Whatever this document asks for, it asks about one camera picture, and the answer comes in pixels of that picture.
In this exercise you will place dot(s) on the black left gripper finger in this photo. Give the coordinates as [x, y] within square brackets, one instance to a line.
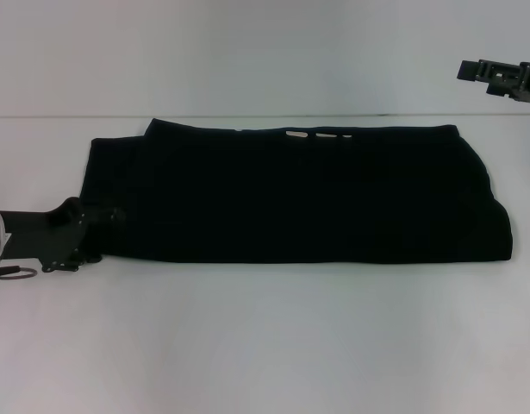
[114, 215]
[90, 259]

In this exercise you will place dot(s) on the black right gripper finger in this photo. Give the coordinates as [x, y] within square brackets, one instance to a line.
[488, 71]
[503, 89]

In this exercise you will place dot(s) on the black shirt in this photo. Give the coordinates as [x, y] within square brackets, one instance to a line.
[290, 194]

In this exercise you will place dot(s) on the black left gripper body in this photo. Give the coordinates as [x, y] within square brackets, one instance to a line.
[36, 237]

